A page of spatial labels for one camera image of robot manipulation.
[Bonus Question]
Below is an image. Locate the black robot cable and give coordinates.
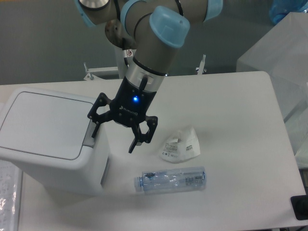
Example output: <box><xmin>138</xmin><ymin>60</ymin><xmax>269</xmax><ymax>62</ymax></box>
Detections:
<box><xmin>122</xmin><ymin>38</ymin><xmax>132</xmax><ymax>70</ymax></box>

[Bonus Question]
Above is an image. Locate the white pedestal base frame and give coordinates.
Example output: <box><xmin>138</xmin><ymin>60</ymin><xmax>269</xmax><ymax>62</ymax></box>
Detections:
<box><xmin>83</xmin><ymin>54</ymin><xmax>207</xmax><ymax>81</ymax></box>

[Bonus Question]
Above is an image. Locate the white plastic trash can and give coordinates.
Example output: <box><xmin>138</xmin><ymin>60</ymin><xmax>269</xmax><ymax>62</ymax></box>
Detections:
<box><xmin>0</xmin><ymin>87</ymin><xmax>110</xmax><ymax>196</ymax></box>

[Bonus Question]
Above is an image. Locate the blue water jug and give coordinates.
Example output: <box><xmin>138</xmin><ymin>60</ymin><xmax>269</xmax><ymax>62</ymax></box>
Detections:
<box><xmin>269</xmin><ymin>0</ymin><xmax>308</xmax><ymax>25</ymax></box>

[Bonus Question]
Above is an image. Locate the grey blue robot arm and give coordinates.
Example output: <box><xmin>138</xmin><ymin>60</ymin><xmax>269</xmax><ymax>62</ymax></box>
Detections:
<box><xmin>75</xmin><ymin>0</ymin><xmax>223</xmax><ymax>151</ymax></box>

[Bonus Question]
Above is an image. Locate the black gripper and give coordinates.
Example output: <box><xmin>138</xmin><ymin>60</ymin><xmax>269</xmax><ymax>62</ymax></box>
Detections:
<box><xmin>87</xmin><ymin>76</ymin><xmax>159</xmax><ymax>154</ymax></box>

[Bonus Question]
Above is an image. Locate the black device at edge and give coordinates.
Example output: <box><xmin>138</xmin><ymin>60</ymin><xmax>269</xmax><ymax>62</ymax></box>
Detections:
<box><xmin>291</xmin><ymin>195</ymin><xmax>308</xmax><ymax>220</ymax></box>

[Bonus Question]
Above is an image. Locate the clear plastic water bottle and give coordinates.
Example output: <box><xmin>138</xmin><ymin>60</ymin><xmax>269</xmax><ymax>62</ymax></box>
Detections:
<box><xmin>134</xmin><ymin>167</ymin><xmax>207</xmax><ymax>194</ymax></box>

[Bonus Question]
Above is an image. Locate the white crumpled plastic wrapper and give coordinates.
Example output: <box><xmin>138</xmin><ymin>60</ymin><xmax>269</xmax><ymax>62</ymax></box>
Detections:
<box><xmin>158</xmin><ymin>126</ymin><xmax>201</xmax><ymax>164</ymax></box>

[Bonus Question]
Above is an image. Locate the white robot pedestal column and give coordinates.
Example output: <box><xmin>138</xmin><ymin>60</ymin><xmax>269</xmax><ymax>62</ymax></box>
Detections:
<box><xmin>114</xmin><ymin>47</ymin><xmax>136</xmax><ymax>79</ymax></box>

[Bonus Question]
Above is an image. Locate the clear plastic paper sleeve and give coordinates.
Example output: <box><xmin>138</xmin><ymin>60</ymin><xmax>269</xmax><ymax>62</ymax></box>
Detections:
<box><xmin>0</xmin><ymin>161</ymin><xmax>23</xmax><ymax>231</ymax></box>

